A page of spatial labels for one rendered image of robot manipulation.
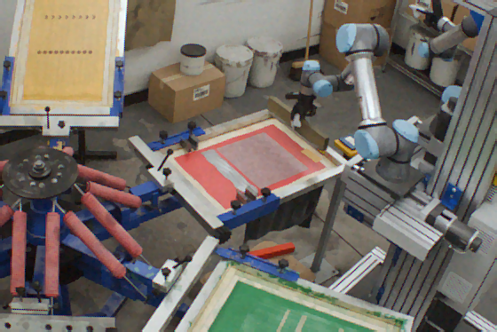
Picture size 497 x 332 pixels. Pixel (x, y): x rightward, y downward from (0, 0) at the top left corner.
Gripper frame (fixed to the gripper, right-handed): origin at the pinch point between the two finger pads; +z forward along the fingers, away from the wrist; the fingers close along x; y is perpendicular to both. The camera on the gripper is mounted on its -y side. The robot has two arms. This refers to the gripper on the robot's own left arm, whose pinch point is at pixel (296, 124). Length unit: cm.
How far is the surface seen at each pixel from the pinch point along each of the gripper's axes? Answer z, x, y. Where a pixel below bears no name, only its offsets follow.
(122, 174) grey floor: 109, -25, -126
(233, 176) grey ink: 13.4, -38.9, 4.0
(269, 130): 13.7, -0.5, -16.9
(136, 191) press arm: 5, -88, 0
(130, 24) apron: 31, 16, -193
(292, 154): 13.8, -3.3, 4.3
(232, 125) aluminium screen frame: 10.4, -18.0, -25.7
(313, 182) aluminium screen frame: 10.5, -12.0, 28.2
